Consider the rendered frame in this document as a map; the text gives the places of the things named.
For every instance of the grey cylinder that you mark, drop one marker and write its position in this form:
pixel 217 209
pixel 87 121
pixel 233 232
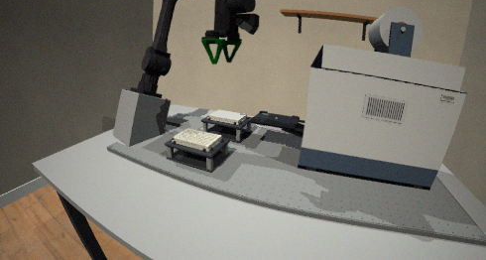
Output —
pixel 379 31

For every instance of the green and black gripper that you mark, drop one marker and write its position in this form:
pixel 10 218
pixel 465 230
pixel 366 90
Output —
pixel 232 39

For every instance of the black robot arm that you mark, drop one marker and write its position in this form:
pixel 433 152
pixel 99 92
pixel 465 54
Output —
pixel 156 61

